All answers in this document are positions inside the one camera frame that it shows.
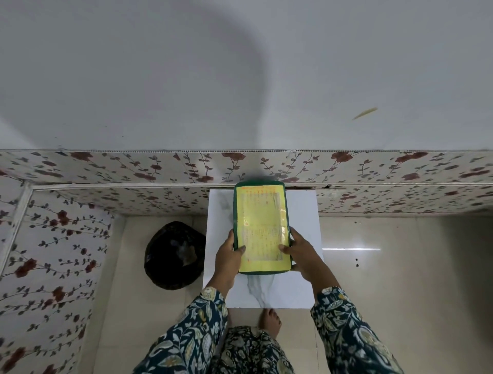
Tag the person's left hand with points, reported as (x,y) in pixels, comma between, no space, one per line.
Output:
(225,266)

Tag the person's right hand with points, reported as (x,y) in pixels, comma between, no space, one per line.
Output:
(308,262)

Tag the person's left thumb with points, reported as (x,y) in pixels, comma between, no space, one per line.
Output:
(240,250)

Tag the person's right thumb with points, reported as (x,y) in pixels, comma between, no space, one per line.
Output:
(285,249)

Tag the green box with yellow label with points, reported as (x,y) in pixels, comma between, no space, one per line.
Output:
(260,223)

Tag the person's right forearm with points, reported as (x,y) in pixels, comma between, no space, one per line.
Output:
(346,331)

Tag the person's left forearm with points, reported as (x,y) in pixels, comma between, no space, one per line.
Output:
(192,331)

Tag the black garbage bag bin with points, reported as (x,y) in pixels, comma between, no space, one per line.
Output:
(173,256)

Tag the person's bare foot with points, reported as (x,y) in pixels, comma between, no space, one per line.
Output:
(270,321)

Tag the dark floral patterned garment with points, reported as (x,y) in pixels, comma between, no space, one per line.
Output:
(250,352)

